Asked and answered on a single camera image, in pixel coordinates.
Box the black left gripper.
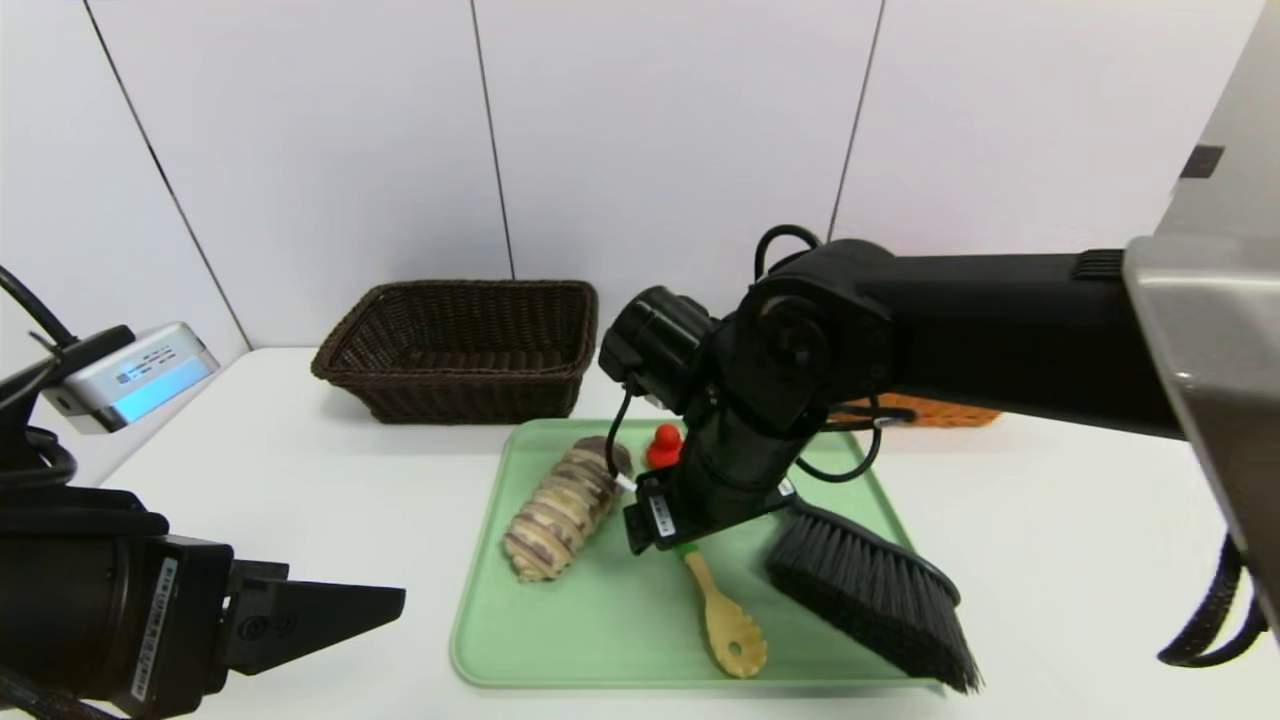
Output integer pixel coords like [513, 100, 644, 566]
[0, 507, 407, 720]

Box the swirled purple bread roll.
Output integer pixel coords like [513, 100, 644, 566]
[502, 435, 633, 583]

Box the yellow pasta spoon green handle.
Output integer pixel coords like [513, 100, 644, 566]
[678, 543, 769, 679]

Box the dark brown wicker basket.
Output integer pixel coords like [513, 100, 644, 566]
[311, 280, 599, 425]

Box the orange wicker basket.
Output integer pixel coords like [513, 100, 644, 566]
[830, 393, 1004, 429]

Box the light green plastic tray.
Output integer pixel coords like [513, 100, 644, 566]
[449, 417, 946, 689]

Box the red rubber duck toy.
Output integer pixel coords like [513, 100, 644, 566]
[645, 423, 686, 471]

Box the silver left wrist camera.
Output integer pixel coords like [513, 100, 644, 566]
[0, 322, 221, 435]

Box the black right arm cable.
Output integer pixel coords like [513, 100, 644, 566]
[605, 225, 916, 493]

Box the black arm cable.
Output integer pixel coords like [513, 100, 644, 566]
[0, 265, 81, 491]
[605, 225, 916, 493]

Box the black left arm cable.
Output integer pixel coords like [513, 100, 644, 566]
[0, 265, 81, 491]

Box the black brush with green handle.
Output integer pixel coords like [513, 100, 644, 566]
[765, 496, 982, 693]

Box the black corrugated hose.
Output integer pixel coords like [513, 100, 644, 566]
[1158, 535, 1271, 668]

